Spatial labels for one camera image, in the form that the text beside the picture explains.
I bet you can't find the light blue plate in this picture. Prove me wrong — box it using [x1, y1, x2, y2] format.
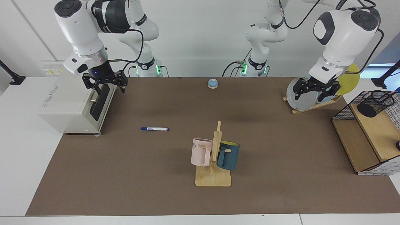
[315, 92, 335, 104]

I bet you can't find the wooden plate rack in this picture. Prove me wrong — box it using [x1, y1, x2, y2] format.
[282, 94, 343, 115]

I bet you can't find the white wall socket strip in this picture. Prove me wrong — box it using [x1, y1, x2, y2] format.
[42, 60, 68, 76]

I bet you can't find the wooden cup stand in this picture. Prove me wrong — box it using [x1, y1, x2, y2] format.
[195, 121, 232, 187]

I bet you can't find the pink cup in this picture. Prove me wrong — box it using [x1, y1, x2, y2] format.
[191, 138, 213, 167]

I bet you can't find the black stand foot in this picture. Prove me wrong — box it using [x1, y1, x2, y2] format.
[371, 61, 400, 89]
[0, 60, 26, 85]

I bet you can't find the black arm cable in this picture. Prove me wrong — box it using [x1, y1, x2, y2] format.
[108, 29, 144, 74]
[278, 0, 384, 74]

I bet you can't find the black mesh pen holder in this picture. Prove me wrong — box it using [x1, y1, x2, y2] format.
[357, 91, 395, 118]

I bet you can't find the brown table cloth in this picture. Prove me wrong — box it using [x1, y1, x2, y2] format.
[26, 77, 400, 216]

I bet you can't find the wire basket with wooden floor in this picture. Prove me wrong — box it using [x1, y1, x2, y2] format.
[332, 91, 400, 176]

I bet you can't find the grey plate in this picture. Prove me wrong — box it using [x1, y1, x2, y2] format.
[286, 77, 318, 111]

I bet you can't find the pale toaster oven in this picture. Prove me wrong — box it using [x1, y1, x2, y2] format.
[38, 71, 118, 136]

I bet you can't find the dark teal cup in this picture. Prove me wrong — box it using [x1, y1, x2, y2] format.
[217, 141, 240, 171]

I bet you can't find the yellow plate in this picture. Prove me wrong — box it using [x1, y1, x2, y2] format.
[336, 63, 360, 95]

